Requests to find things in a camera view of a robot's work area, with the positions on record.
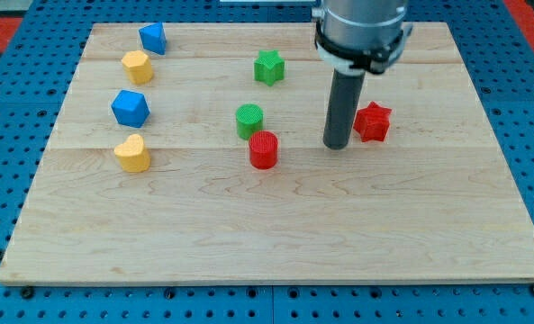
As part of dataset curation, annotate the yellow heart block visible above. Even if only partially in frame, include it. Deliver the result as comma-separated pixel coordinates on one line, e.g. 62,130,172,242
113,134,151,173

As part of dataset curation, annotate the green cylinder block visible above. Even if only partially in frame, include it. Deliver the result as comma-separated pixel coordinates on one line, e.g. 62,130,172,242
235,103,264,140

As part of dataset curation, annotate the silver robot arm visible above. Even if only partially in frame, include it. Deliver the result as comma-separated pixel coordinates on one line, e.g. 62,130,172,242
312,0,412,150

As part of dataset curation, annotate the green star block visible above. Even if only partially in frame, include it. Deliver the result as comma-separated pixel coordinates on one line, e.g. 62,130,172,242
254,49,285,86

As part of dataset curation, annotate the yellow hexagon block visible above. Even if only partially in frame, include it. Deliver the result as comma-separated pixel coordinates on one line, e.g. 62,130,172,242
121,50,154,85

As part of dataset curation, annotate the blue triangle block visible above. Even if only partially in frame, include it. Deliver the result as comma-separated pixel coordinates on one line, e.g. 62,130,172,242
139,22,167,55

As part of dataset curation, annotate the blue cube block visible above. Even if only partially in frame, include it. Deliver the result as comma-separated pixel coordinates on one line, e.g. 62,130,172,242
111,90,150,128

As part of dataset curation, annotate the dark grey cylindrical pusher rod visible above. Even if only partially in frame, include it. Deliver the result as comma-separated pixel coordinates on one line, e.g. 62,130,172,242
322,70,365,150

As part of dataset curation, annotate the light wooden board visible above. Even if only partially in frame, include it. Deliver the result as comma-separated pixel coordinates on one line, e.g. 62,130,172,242
0,22,534,287

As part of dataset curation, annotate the red star block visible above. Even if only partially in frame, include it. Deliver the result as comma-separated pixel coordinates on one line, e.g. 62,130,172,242
353,102,392,142

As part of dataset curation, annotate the red cylinder block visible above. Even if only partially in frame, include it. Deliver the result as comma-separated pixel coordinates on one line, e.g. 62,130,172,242
249,130,278,169

